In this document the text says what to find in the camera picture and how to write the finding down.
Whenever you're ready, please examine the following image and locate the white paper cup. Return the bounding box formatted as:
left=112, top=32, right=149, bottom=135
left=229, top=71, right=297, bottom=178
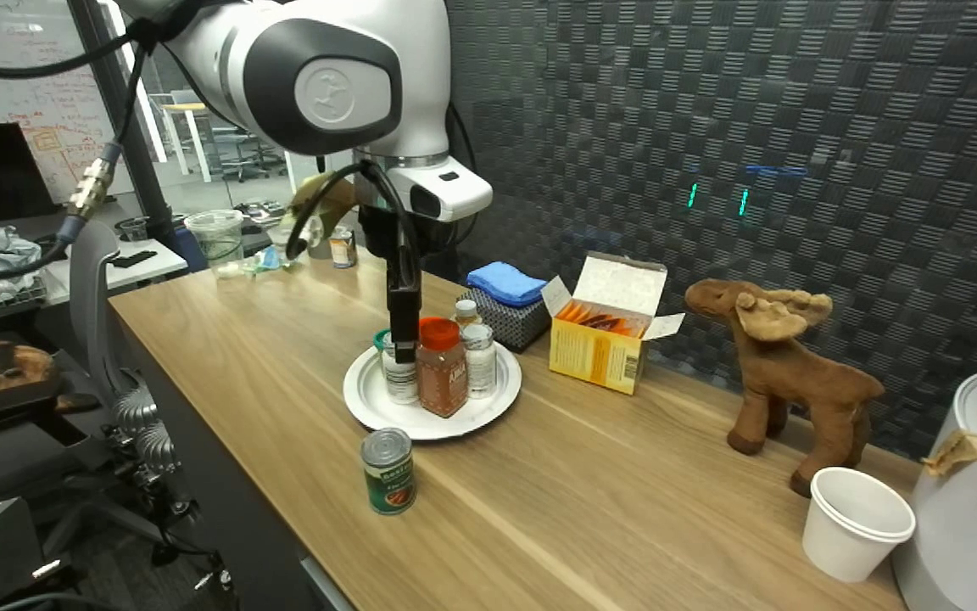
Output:
left=801, top=465, right=920, bottom=587

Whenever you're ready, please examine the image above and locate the folded blue cloth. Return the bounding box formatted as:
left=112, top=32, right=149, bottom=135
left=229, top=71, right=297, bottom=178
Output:
left=463, top=260, right=548, bottom=312

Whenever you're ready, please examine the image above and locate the grey metal post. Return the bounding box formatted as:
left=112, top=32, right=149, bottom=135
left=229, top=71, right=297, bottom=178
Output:
left=65, top=214, right=123, bottom=394

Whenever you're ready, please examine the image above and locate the labelled tin can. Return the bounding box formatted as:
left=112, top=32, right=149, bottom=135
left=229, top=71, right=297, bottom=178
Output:
left=324, top=228, right=359, bottom=271

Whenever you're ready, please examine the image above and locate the orange-lid spice jar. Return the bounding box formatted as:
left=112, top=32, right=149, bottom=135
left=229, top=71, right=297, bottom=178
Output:
left=414, top=316, right=470, bottom=422

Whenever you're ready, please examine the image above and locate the brown moose plush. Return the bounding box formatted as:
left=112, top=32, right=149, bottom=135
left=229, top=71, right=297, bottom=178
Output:
left=680, top=278, right=887, bottom=504

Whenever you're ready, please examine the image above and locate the white side desk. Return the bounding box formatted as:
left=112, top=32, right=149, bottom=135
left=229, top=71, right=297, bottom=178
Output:
left=45, top=236, right=193, bottom=307

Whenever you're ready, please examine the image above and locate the white paper plate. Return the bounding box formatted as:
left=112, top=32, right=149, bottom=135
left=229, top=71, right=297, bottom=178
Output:
left=338, top=338, right=527, bottom=444

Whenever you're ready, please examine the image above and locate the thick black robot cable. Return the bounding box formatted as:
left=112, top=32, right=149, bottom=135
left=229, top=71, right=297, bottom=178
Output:
left=0, top=20, right=177, bottom=286

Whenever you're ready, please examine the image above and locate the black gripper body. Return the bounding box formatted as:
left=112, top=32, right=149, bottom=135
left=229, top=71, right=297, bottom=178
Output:
left=356, top=201, right=433, bottom=297

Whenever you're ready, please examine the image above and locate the clear plastic cup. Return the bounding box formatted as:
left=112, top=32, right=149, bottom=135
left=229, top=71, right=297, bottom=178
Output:
left=183, top=206, right=247, bottom=271

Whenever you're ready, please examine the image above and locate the open yellow cardboard box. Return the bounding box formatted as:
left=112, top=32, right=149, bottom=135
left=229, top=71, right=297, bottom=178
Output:
left=538, top=253, right=687, bottom=396

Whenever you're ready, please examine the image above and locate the thin black cable loop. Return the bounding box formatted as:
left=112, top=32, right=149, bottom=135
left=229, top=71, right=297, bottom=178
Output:
left=282, top=158, right=425, bottom=291

